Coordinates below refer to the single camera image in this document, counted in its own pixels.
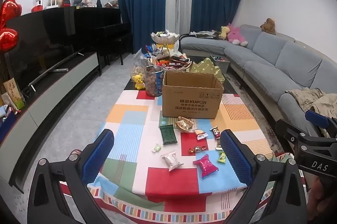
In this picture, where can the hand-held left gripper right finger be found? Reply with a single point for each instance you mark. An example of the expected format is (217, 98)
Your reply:
(235, 157)

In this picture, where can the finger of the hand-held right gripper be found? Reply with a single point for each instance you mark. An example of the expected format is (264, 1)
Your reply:
(317, 118)
(287, 133)

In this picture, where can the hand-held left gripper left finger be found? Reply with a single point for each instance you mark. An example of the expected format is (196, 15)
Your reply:
(98, 154)

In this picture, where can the red white heart packet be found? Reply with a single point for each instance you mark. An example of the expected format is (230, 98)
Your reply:
(216, 132)

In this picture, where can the gold brown biscuit packet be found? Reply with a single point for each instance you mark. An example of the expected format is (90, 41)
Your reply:
(184, 124)

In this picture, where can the brown cardboard box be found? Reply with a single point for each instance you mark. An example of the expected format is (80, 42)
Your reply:
(189, 105)

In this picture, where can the dark green snack packet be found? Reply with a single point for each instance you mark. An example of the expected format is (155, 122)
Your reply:
(168, 134)

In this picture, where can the pile of assorted wrapped snacks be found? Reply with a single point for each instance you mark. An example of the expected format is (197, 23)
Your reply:
(171, 62)

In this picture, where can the person's right hand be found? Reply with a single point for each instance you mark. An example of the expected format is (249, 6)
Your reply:
(320, 197)

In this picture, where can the green candy packet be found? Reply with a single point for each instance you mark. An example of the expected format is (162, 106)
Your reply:
(222, 157)

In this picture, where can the beige jacket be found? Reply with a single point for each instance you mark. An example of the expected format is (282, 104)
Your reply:
(308, 97)

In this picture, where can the pink snack packet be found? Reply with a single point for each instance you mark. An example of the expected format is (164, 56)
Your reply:
(206, 166)

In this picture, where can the foil-wrapped round candy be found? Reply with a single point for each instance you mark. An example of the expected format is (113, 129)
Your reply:
(201, 148)
(191, 150)

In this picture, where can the white yellow cake packet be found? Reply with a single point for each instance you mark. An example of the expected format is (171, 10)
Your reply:
(200, 133)

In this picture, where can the small pale green candy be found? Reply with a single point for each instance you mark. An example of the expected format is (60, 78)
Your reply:
(157, 147)

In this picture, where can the silver white snack packet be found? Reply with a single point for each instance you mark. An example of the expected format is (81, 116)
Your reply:
(171, 160)

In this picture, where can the colourful checked tablecloth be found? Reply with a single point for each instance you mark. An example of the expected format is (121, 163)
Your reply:
(171, 187)

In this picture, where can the grey television cabinet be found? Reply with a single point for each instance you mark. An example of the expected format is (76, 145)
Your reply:
(52, 89)

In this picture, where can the grey sectional sofa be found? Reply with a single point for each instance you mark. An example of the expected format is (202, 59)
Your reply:
(263, 55)

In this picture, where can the yellow bear toy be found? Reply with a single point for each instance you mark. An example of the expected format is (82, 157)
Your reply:
(138, 80)

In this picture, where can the clear jar of nuts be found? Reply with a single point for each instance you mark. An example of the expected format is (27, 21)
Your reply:
(152, 82)

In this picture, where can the grey toy storage bin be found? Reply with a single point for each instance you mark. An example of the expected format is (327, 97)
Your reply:
(222, 66)

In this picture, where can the clear plastic bag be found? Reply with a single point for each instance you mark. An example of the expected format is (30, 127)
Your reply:
(137, 68)

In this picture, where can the gold mountain-shaped lid container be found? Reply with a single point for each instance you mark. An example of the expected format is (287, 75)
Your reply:
(205, 67)

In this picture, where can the blue box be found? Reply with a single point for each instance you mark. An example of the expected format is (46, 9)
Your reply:
(6, 124)

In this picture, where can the brown bear plush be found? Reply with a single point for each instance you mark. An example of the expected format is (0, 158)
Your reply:
(268, 26)

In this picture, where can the brown paper bag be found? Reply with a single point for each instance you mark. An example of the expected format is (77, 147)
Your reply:
(13, 93)

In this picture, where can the pink plush toy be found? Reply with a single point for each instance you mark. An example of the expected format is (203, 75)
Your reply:
(237, 35)

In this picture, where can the yellow plush toy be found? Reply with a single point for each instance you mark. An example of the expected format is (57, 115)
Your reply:
(223, 32)

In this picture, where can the black television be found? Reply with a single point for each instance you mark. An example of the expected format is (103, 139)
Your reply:
(34, 50)

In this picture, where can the crumpled white bag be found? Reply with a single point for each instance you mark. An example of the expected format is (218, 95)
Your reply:
(204, 33)

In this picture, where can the white tiered bowl stand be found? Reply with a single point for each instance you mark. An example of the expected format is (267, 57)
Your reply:
(164, 39)

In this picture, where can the black upright piano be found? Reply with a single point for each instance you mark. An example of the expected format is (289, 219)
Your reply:
(105, 18)

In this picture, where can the black metronome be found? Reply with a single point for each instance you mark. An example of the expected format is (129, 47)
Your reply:
(99, 3)

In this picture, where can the pink doll plush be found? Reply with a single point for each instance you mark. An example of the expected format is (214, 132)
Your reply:
(88, 2)

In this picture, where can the white router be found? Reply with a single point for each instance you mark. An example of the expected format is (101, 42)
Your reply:
(54, 1)

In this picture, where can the white red robot toy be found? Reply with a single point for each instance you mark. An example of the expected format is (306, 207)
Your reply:
(38, 4)

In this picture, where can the large red foil balloon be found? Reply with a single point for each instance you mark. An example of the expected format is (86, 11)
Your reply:
(9, 10)

